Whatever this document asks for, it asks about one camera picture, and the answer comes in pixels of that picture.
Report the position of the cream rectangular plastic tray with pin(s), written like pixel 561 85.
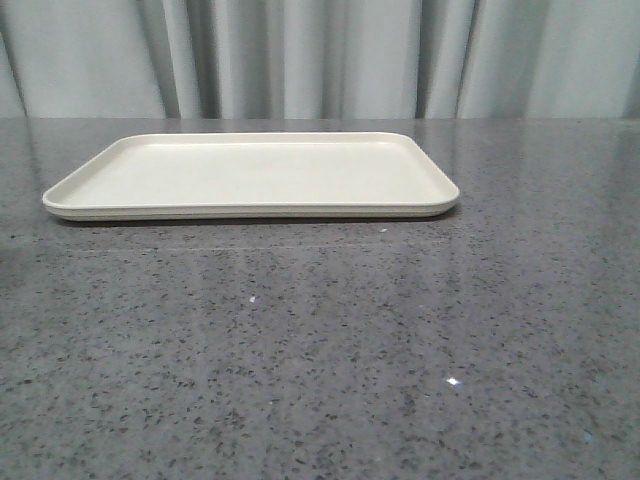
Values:
pixel 254 175

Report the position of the pale green pleated curtain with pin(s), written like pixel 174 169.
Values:
pixel 320 59

